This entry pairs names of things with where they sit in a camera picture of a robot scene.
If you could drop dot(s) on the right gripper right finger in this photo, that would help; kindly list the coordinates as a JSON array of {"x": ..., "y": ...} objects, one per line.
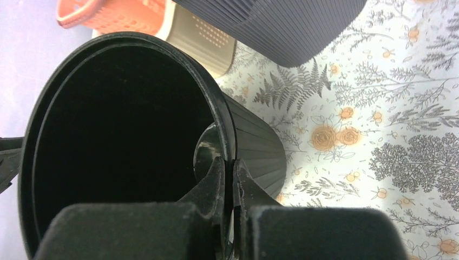
[{"x": 264, "y": 229}]

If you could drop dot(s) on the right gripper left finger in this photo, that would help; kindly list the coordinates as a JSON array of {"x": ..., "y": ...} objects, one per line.
[{"x": 191, "y": 228}]

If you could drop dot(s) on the black round waste bin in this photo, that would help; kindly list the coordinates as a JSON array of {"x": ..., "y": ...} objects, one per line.
[{"x": 129, "y": 118}]

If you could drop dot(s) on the grey ribbed waste bin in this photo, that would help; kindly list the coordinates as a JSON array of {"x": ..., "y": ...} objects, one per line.
[{"x": 288, "y": 32}]

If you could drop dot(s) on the pink plastic basket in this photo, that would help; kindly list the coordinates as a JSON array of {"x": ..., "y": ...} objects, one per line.
[{"x": 115, "y": 15}]

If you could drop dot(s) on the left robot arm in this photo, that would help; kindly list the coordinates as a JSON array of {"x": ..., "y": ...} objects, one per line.
[{"x": 11, "y": 149}]

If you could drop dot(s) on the floral table mat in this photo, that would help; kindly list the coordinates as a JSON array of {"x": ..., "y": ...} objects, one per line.
[{"x": 371, "y": 121}]

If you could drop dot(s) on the cream plastic basket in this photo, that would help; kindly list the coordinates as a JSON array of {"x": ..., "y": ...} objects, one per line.
[{"x": 210, "y": 46}]

